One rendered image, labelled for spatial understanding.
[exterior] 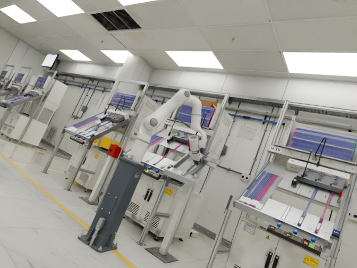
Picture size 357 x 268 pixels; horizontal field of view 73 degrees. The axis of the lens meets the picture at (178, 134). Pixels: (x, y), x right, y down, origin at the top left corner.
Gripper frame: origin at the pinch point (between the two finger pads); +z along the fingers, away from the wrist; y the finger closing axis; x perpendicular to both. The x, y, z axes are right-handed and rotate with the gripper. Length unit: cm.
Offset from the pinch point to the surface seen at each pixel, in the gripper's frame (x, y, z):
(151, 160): 10, 54, 10
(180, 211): 37.9, -3.1, 29.4
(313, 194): -15, -101, 3
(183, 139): -36, 41, 7
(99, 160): 10, 166, 56
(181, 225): 18, 18, 93
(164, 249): 67, -3, 52
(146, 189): 21, 63, 52
